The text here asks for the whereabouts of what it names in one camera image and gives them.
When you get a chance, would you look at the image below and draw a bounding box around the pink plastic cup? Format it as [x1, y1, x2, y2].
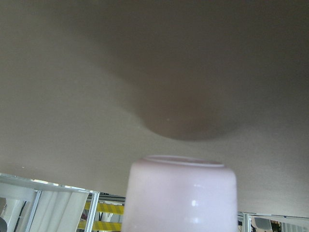
[121, 155, 238, 232]

